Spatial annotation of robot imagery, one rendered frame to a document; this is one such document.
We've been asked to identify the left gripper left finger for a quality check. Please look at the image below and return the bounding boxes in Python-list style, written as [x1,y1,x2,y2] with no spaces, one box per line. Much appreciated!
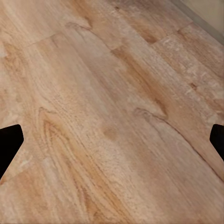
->
[0,124,24,179]

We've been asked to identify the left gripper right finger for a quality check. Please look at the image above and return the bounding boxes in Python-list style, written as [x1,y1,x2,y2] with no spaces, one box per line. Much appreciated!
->
[210,124,224,161]

